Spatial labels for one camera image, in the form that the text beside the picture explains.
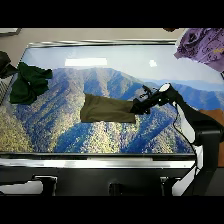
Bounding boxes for black cable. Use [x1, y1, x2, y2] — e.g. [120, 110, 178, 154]
[171, 102, 200, 176]

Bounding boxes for olive green garment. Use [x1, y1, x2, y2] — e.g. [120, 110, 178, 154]
[79, 93, 138, 125]

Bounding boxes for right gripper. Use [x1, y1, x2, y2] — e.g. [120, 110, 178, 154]
[129, 96, 155, 116]

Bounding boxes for purple garment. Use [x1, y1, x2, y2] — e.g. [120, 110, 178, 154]
[173, 28, 224, 73]

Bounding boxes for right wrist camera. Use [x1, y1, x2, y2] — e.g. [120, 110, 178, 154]
[141, 84, 155, 100]

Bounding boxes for silver frame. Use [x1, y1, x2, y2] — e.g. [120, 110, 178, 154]
[0, 153, 201, 197]

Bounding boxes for black garment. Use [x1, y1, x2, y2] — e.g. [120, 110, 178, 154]
[0, 50, 20, 80]

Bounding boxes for dark green garment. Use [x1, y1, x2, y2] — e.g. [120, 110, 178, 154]
[9, 61, 54, 106]

